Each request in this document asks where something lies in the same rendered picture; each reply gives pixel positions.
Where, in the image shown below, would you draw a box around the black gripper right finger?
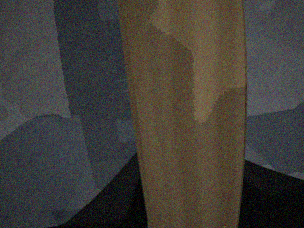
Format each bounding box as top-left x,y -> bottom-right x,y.
237,159 -> 304,228

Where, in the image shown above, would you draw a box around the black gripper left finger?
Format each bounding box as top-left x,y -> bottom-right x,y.
48,153 -> 148,228

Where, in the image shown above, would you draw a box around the tan wooden board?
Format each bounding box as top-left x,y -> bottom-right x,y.
117,0 -> 248,228

